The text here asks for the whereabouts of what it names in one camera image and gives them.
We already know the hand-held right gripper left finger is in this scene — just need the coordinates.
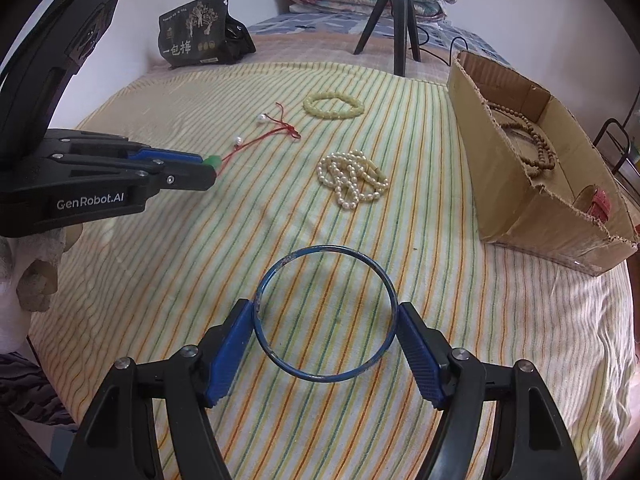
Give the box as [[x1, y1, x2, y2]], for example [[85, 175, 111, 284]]
[[75, 299, 258, 480]]

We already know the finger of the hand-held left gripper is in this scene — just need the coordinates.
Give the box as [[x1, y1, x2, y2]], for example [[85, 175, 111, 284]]
[[46, 129, 208, 167], [47, 152, 217, 192]]

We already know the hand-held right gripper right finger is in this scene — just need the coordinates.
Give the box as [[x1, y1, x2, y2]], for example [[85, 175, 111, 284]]
[[396, 301, 583, 480]]

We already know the red string necklace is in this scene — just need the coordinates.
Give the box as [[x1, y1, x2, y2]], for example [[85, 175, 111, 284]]
[[202, 102, 303, 169]]

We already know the blue metal bangle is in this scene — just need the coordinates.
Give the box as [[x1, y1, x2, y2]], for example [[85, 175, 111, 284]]
[[253, 244, 399, 385]]

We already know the cardboard box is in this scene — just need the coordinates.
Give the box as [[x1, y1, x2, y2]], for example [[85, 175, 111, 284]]
[[446, 50, 640, 277]]

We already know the person's left hand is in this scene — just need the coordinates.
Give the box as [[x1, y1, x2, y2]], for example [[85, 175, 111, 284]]
[[15, 222, 84, 312]]

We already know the striped bed sheet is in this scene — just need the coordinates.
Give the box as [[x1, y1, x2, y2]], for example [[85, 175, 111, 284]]
[[27, 62, 637, 480]]

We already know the black printed snack bag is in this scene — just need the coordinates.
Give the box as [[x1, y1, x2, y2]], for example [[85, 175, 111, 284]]
[[158, 0, 231, 70]]

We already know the black pouch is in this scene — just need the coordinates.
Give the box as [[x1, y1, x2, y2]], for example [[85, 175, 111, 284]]
[[222, 12, 257, 66]]

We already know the beige bed mat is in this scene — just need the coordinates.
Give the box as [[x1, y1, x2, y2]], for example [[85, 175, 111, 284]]
[[149, 32, 457, 84]]

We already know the blue checked bed sheet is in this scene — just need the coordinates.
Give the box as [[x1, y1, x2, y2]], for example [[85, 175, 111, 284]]
[[247, 10, 507, 67]]

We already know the dark patterned cloth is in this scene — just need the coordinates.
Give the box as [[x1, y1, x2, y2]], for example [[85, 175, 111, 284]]
[[0, 352, 77, 429]]

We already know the black tripod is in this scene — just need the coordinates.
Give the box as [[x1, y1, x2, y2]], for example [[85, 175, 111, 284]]
[[353, 0, 422, 78]]

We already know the black metal chair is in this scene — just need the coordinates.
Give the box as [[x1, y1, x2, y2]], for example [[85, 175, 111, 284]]
[[592, 117, 640, 187]]

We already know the yellow-green bead bracelet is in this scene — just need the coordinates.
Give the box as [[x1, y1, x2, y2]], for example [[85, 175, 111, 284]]
[[302, 90, 364, 122]]

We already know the white pearl necklace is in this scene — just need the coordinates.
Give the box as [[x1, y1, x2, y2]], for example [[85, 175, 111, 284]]
[[316, 150, 391, 212]]

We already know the brown wooden bead necklace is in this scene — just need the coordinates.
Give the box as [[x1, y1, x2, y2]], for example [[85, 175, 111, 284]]
[[482, 101, 559, 179]]

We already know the red leather strap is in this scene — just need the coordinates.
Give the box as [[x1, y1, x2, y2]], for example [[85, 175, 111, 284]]
[[581, 185, 614, 224]]

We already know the black tripod cable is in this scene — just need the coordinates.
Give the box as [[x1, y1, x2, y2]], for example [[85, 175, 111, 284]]
[[417, 24, 494, 69]]

